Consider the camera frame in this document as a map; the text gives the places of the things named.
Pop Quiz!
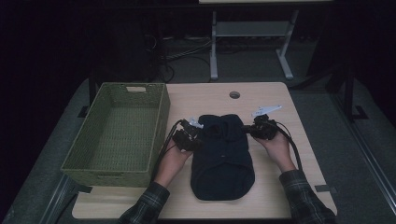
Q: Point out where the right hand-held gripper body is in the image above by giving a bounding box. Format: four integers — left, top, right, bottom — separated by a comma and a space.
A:
248, 105, 284, 142

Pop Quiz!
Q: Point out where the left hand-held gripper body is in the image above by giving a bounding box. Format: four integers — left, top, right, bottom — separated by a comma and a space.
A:
172, 117, 205, 153

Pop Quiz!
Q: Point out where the dark navy garment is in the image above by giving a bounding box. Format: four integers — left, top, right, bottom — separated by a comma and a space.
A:
190, 113, 256, 202

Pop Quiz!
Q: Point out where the green woven basket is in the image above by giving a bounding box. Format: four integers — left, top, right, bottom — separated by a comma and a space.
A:
60, 81, 172, 189

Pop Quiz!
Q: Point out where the person's right hand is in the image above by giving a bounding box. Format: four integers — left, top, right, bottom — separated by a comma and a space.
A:
252, 130, 297, 175

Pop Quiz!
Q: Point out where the person's left hand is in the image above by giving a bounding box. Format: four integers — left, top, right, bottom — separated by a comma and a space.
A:
153, 145, 193, 189

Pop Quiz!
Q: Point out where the grey tape strip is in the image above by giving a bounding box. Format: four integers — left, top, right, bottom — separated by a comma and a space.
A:
313, 184, 338, 194

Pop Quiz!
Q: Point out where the black metal stand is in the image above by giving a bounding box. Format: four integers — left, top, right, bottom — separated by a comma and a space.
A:
325, 60, 370, 123

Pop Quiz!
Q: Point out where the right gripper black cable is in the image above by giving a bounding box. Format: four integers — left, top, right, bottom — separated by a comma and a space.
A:
274, 120, 304, 172

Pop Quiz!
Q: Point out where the bundle of floor cables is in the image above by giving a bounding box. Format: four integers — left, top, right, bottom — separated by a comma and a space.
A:
144, 33, 214, 83

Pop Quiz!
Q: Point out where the white metal table frame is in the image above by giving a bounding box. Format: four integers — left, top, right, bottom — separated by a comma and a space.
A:
209, 9, 300, 82

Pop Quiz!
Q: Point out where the aluminium floor rail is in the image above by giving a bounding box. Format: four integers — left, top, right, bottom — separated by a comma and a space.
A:
330, 91, 396, 208
38, 174, 78, 224

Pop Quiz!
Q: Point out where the dark strap piece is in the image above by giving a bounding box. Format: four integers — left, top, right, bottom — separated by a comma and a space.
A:
75, 183, 93, 194

